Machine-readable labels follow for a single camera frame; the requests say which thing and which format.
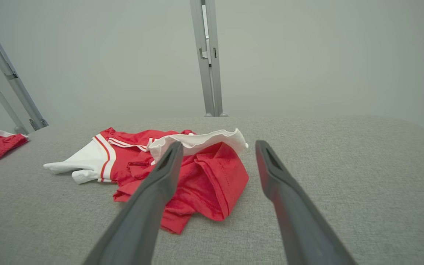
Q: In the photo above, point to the upright aluminium frame post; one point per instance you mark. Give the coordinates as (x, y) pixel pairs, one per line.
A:
(209, 73)

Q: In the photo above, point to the thick slanted aluminium frame post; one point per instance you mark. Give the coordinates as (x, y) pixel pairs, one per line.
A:
(9, 77)

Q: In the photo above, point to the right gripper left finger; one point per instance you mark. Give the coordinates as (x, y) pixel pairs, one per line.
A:
(142, 213)

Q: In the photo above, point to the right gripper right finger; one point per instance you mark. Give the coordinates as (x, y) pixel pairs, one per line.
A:
(296, 221)

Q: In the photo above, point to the red and white garment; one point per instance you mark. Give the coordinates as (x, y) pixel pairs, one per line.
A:
(212, 180)

